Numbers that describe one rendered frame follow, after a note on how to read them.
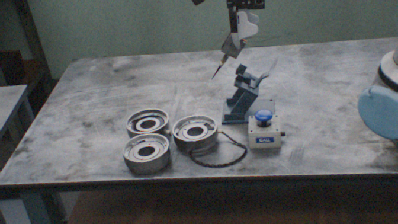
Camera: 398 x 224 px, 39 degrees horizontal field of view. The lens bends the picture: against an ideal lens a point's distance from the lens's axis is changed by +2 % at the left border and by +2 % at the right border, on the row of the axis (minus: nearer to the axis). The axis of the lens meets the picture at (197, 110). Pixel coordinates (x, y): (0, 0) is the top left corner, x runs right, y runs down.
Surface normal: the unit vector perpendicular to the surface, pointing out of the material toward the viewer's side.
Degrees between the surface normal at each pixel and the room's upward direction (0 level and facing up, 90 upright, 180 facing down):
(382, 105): 98
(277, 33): 90
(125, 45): 90
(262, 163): 0
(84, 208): 0
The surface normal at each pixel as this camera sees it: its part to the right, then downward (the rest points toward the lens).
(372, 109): -0.69, 0.55
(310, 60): -0.12, -0.83
